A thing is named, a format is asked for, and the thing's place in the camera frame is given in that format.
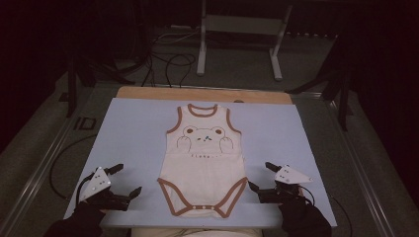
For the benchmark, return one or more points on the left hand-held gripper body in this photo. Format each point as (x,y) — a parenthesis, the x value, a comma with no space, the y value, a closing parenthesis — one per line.
(95,184)

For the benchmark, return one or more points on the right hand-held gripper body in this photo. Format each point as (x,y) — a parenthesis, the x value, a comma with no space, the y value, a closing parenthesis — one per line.
(290,176)

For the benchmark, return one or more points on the cream baby bodysuit brown trim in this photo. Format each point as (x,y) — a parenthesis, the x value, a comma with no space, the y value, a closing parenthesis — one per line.
(201,171)

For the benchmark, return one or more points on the person's left hand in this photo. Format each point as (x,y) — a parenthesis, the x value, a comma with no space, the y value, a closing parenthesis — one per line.
(104,210)

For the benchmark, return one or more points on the person's right hand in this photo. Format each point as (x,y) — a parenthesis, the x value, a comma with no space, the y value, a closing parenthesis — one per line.
(284,204)

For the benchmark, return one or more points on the light blue board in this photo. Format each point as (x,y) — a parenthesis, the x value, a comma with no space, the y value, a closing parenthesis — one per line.
(131,138)

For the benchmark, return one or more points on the black metal stand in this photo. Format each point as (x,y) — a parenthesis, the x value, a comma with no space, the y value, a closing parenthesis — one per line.
(71,85)
(342,89)

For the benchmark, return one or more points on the dark curtain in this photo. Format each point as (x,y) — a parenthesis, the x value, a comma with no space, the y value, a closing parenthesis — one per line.
(388,82)
(26,49)

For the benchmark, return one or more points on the white metal stand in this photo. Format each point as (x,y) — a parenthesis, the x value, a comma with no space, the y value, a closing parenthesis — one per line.
(242,24)

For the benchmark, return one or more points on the metal floor rail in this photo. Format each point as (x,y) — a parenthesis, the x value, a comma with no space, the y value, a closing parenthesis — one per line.
(39,171)
(362,174)

